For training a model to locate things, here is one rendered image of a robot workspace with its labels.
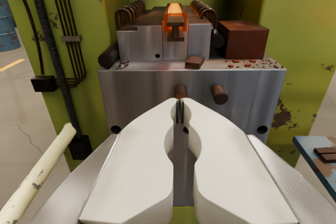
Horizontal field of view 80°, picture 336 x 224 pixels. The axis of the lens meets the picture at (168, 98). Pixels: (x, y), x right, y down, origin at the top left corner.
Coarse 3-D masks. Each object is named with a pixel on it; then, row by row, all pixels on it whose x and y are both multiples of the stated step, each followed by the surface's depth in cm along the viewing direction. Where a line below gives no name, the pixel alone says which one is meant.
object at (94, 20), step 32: (32, 0) 53; (96, 0) 53; (128, 0) 82; (32, 32) 57; (96, 32) 57; (32, 64) 62; (64, 64) 62; (96, 64) 61; (96, 96) 67; (96, 128) 73
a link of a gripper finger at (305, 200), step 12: (252, 144) 8; (264, 144) 8; (264, 156) 8; (276, 156) 8; (276, 168) 7; (288, 168) 7; (276, 180) 7; (288, 180) 7; (300, 180) 7; (288, 192) 6; (300, 192) 6; (312, 192) 6; (288, 204) 6; (300, 204) 6; (312, 204) 6; (324, 204) 6; (300, 216) 6; (312, 216) 6; (324, 216) 6
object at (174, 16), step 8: (176, 8) 53; (168, 16) 37; (176, 16) 37; (184, 16) 40; (168, 24) 32; (176, 24) 32; (184, 24) 40; (168, 32) 36; (176, 32) 32; (168, 40) 33; (176, 40) 33
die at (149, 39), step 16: (144, 16) 61; (160, 16) 53; (192, 16) 51; (128, 32) 43; (144, 32) 43; (160, 32) 43; (192, 32) 42; (208, 32) 42; (128, 48) 44; (144, 48) 44; (160, 48) 44; (176, 48) 44; (192, 48) 44; (208, 48) 44
